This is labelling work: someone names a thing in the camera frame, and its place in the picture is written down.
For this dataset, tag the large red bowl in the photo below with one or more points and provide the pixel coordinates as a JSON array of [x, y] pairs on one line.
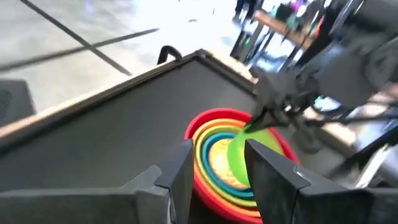
[[205, 116]]

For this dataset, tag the olive green bowl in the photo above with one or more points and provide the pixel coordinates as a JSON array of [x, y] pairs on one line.
[[214, 129]]

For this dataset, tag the wooden table with black legs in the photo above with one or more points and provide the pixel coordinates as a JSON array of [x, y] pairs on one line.
[[280, 26]]

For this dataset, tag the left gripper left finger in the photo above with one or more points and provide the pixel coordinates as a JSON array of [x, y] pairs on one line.
[[174, 193]]

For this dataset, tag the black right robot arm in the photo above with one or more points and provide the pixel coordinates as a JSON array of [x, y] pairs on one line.
[[357, 62]]

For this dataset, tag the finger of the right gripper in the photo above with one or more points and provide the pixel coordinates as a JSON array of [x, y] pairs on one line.
[[264, 124], [264, 104]]

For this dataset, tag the bright green bowl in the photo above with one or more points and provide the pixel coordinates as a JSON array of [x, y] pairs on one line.
[[237, 152]]

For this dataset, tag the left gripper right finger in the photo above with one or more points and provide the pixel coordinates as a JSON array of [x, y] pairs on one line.
[[280, 193]]

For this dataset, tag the dark floor mat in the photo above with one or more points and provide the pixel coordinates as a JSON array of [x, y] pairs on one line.
[[15, 99]]

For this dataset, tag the yellow speckled bowl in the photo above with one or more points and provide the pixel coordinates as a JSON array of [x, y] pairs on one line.
[[220, 161]]

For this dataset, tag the teal bowl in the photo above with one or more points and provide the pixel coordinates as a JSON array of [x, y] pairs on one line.
[[204, 155]]

